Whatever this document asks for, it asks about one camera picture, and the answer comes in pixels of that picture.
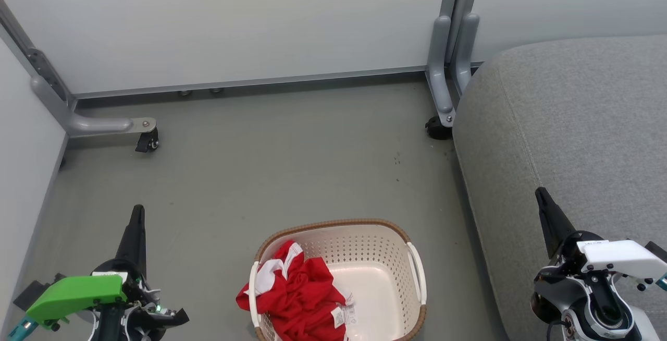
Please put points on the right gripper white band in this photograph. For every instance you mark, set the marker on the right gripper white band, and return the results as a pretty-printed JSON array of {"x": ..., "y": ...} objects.
[{"x": 620, "y": 257}]

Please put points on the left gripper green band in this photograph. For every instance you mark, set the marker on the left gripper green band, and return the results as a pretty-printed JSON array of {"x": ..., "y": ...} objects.
[{"x": 78, "y": 294}]

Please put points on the red jersey with white sleeves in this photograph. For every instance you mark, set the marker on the red jersey with white sleeves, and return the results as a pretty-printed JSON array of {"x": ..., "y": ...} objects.
[{"x": 271, "y": 273}]

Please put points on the plain red t-shirt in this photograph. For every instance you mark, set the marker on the plain red t-shirt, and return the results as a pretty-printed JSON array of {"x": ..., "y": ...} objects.
[{"x": 307, "y": 304}]

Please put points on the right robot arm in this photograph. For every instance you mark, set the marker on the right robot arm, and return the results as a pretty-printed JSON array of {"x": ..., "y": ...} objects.
[{"x": 583, "y": 304}]

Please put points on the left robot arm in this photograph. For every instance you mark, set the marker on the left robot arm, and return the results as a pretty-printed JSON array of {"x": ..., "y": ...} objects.
[{"x": 112, "y": 328}]

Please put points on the grey fabric sofa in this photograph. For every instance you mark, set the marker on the grey fabric sofa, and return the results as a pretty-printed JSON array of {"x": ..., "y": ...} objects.
[{"x": 573, "y": 122}]

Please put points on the black caster wheel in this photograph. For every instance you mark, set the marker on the black caster wheel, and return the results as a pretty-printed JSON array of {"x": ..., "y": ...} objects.
[
  {"x": 436, "y": 129},
  {"x": 147, "y": 142}
]

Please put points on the grey horizontal partition foot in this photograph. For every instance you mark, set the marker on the grey horizontal partition foot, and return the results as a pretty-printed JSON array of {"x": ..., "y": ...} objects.
[{"x": 99, "y": 123}]

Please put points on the grey curved partition foot pair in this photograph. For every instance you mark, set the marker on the grey curved partition foot pair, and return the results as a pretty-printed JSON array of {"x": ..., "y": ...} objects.
[{"x": 440, "y": 70}]

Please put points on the cream laundry basket brown rim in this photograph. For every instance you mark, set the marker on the cream laundry basket brown rim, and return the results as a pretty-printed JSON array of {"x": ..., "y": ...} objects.
[{"x": 365, "y": 257}]

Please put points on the grey partition bottom rail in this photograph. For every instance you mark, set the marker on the grey partition bottom rail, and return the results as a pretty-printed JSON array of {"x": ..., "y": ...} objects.
[{"x": 260, "y": 81}]

